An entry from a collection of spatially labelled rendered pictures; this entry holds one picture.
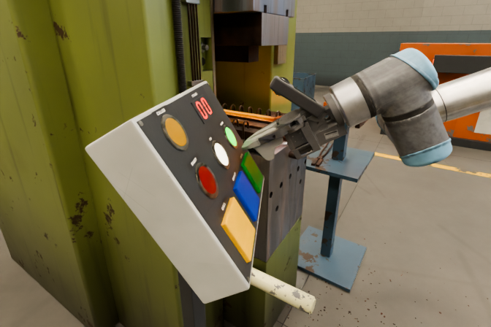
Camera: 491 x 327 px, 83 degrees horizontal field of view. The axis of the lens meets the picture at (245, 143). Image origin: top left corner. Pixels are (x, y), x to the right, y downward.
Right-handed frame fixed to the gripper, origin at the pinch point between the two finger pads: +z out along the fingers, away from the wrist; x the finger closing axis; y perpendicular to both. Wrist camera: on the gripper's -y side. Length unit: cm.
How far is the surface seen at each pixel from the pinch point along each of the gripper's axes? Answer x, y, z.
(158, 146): -25.5, -11.3, 2.3
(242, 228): -20.3, 6.8, 1.6
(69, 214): 23, 0, 80
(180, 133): -19.7, -10.7, 1.9
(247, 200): -12.6, 6.5, 1.6
